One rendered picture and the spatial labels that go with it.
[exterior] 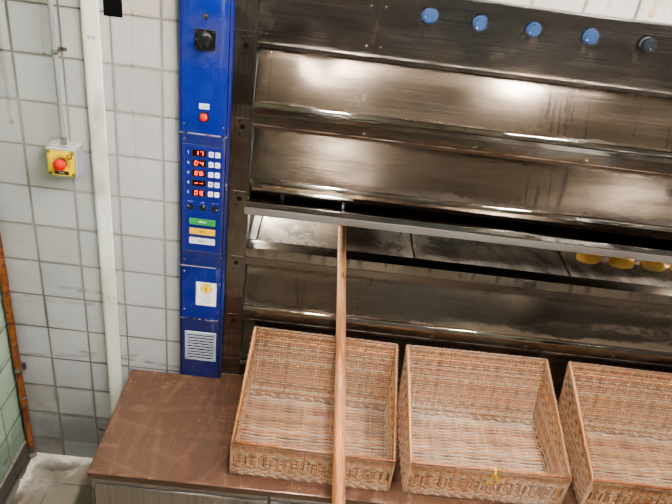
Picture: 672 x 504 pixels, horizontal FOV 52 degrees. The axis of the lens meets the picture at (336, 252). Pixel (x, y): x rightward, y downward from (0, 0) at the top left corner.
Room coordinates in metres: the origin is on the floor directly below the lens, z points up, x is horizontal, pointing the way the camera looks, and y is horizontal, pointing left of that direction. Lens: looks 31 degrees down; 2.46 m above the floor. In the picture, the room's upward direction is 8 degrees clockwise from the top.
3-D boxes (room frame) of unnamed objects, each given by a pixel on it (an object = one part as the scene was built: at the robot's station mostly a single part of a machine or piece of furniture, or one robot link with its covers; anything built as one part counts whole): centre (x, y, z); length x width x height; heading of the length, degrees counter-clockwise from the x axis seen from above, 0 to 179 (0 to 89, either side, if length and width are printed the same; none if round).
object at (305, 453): (1.81, -0.01, 0.72); 0.56 x 0.49 x 0.28; 91
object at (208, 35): (2.01, 0.47, 1.92); 0.06 x 0.04 x 0.11; 92
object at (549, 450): (1.84, -0.60, 0.72); 0.56 x 0.49 x 0.28; 93
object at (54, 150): (2.00, 0.92, 1.46); 0.10 x 0.07 x 0.10; 92
